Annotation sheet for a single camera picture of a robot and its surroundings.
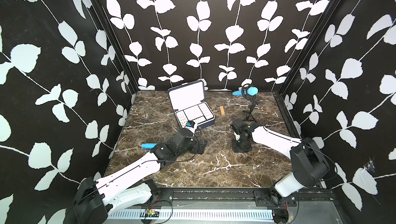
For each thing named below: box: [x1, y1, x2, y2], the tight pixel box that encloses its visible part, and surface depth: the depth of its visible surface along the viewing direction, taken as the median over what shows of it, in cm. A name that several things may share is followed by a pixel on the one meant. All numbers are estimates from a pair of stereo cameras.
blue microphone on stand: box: [232, 86, 259, 96], surface depth 88 cm
